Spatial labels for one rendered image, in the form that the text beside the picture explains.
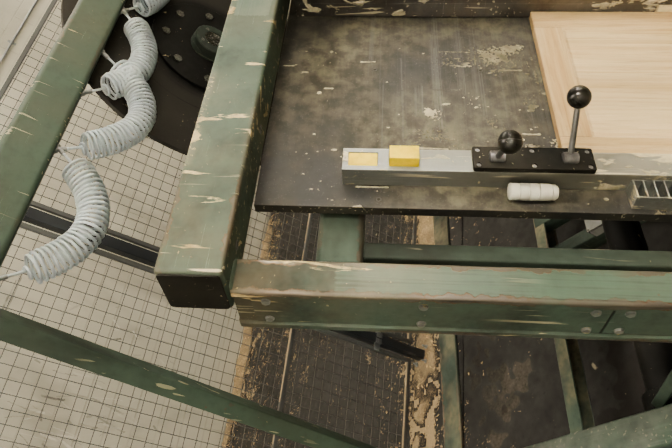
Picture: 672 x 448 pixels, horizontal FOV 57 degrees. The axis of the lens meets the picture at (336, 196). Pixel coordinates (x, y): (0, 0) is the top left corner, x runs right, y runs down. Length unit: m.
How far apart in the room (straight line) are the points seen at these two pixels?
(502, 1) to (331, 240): 0.68
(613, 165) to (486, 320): 0.35
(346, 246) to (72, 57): 0.85
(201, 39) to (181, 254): 1.03
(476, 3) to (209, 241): 0.82
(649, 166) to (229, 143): 0.70
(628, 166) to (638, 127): 0.13
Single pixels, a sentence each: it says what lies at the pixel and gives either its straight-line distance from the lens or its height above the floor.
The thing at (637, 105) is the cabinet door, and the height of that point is 1.22.
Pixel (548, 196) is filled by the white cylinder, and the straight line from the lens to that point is 1.07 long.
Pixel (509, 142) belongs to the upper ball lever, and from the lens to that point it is 0.95.
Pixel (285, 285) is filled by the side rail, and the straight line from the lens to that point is 0.90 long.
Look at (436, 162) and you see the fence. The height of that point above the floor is 1.55.
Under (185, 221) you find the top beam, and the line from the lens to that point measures 0.94.
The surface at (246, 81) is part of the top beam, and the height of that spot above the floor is 1.86.
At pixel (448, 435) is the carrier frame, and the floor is 0.78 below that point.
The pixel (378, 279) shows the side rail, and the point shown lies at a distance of 0.90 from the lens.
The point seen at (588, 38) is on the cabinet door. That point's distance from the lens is 1.42.
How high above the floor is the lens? 2.08
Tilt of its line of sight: 23 degrees down
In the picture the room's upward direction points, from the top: 65 degrees counter-clockwise
